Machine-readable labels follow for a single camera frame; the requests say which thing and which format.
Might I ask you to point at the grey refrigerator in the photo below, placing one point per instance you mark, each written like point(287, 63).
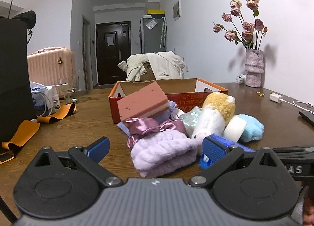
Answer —
point(153, 34)

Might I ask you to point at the purple satin scrunchie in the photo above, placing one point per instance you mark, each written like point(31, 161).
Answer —
point(141, 127)

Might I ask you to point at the white charger adapter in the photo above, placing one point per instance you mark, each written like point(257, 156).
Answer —
point(276, 97)

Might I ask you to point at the dried pink roses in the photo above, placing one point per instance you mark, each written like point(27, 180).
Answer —
point(247, 33)

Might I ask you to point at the dark brown entrance door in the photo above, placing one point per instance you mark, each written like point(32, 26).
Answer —
point(113, 45)

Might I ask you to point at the pink layered sponge block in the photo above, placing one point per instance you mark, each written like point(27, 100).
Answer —
point(146, 102)

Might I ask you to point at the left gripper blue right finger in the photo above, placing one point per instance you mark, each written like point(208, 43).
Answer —
point(216, 147)

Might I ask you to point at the small white jar by vase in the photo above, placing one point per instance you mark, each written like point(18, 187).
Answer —
point(240, 79)

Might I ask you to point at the translucent green soft toy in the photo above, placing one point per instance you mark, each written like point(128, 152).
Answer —
point(190, 120)

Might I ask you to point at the black paper shopping bag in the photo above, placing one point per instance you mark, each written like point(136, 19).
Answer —
point(16, 98)

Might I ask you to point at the cream coat on chair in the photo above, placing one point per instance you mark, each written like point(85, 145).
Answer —
point(164, 65)

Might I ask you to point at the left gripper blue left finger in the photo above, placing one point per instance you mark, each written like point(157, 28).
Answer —
point(92, 153)

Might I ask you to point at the light blue fluffy sponge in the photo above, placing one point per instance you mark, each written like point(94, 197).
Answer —
point(253, 130)

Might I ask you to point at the pink textured vase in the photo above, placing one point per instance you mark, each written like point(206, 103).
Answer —
point(254, 67)

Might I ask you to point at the small white spray bottle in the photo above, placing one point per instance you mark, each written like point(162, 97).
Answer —
point(55, 100)

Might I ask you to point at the blue and white brush block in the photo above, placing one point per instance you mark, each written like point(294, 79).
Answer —
point(220, 142)

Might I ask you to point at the pink hard-shell suitcase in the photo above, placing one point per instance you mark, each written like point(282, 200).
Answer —
point(49, 67)

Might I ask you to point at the yellow box on refrigerator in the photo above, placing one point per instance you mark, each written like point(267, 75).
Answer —
point(155, 12)

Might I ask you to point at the blue and white wipes pack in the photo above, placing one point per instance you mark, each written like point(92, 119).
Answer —
point(42, 98)

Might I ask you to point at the clear glass cup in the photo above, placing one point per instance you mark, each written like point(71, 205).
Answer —
point(70, 88)

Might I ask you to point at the lilac fluffy towel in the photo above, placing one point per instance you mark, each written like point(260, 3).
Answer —
point(163, 152)

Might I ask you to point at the white and yellow plush toy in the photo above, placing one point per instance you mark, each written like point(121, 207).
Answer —
point(217, 111)

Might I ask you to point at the orange cardboard box with pumpkin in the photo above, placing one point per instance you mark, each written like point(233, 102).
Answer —
point(186, 93)

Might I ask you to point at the black phone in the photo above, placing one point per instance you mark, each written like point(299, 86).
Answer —
point(307, 116)

